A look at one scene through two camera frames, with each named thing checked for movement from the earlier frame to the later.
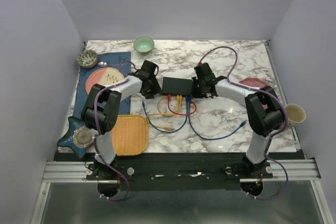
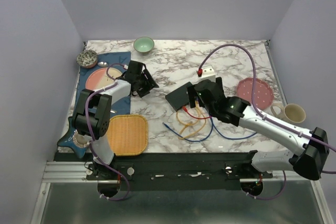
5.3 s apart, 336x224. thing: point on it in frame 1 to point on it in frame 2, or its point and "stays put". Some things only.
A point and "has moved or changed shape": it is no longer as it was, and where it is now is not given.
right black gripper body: [198, 91] to [211, 109]
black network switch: [177, 86] has moved or changed shape
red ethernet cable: [169, 98] to [186, 110]
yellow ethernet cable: [179, 105] to [191, 124]
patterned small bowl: [87, 59] stays put
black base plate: [178, 176] stays put
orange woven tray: [130, 136] stays put
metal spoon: [103, 64] stays put
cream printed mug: [295, 114] stays put
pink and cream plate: [104, 76] stays put
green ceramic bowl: [144, 45] stays put
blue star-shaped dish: [67, 140] stays put
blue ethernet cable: [242, 124] to [213, 127]
